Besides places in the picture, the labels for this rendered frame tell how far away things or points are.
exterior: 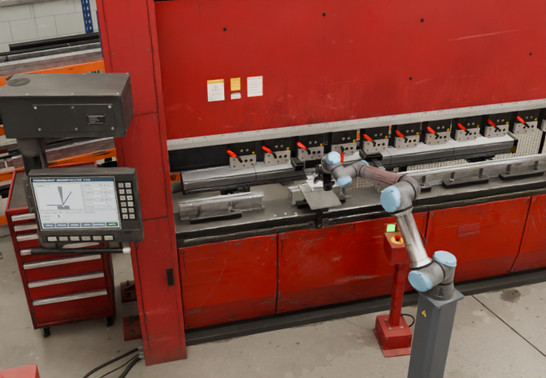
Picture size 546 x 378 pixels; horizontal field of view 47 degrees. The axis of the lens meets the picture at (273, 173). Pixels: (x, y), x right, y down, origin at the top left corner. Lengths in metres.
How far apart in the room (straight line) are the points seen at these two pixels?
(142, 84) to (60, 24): 4.23
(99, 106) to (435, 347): 2.11
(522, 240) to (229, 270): 2.01
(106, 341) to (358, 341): 1.61
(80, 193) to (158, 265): 0.91
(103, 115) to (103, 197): 0.38
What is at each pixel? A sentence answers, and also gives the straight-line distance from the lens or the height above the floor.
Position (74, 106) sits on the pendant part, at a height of 1.90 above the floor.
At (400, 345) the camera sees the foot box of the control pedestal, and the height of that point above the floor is 0.04.
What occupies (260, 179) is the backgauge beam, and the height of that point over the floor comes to 0.93.
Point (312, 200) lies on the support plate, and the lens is 3.62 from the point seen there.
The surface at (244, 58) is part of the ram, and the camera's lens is 3.33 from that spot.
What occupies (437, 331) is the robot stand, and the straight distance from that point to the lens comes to 3.48.
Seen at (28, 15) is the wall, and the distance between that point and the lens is 7.17.
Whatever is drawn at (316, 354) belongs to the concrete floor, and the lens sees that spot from 4.10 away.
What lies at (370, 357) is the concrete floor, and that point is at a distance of 4.12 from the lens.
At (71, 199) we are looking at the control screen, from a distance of 2.87.
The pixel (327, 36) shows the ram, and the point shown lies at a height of 1.90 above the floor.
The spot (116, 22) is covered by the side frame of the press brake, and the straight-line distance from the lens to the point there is 2.98.
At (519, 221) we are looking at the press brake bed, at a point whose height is 0.58.
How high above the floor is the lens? 2.92
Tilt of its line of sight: 30 degrees down
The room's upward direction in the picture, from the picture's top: straight up
